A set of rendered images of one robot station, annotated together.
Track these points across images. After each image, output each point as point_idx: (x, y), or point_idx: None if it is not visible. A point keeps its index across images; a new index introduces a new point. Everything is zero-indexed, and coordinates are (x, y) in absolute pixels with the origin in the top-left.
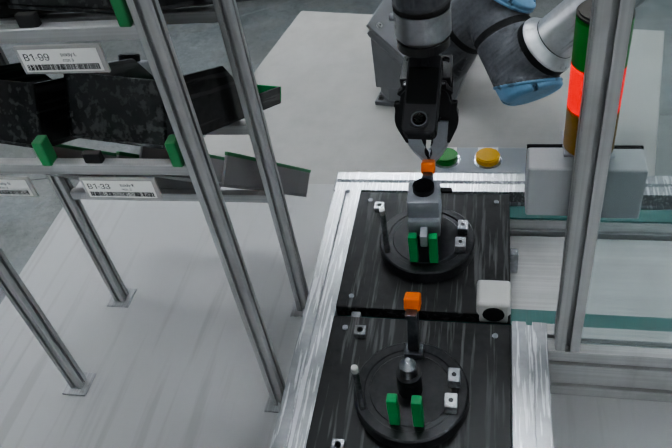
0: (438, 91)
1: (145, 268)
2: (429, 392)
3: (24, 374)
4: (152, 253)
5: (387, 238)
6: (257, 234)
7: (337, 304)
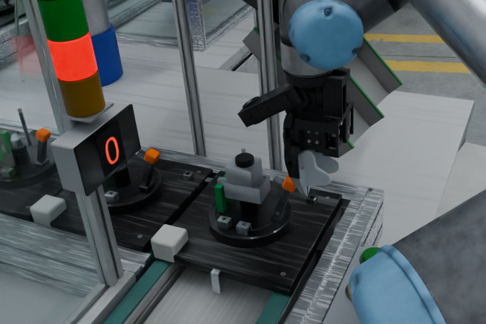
0: (265, 101)
1: None
2: (113, 189)
3: None
4: (371, 135)
5: None
6: (372, 183)
7: (220, 171)
